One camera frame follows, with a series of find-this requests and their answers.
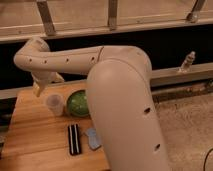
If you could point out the small metal fixture on ledge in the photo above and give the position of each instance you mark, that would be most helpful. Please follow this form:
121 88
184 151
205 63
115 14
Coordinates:
188 61

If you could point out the yellowish beige gripper body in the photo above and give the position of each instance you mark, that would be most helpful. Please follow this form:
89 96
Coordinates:
42 79

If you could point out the left metal railing bracket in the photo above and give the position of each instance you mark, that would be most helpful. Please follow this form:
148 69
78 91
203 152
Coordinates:
46 17

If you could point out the metal railing bracket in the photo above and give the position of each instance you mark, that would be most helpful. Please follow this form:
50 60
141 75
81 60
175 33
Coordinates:
112 14
46 17
193 15

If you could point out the middle metal railing bracket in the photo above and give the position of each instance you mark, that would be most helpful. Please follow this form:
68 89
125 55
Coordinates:
112 14

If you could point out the green ceramic bowl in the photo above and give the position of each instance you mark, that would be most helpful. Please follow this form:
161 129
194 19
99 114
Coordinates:
76 104

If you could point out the black white striped case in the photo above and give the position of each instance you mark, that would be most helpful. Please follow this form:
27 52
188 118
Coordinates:
74 139

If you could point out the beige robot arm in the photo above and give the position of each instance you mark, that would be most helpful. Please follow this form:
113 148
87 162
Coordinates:
118 96

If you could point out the right metal railing bracket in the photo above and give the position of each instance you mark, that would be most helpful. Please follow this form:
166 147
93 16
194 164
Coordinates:
193 15

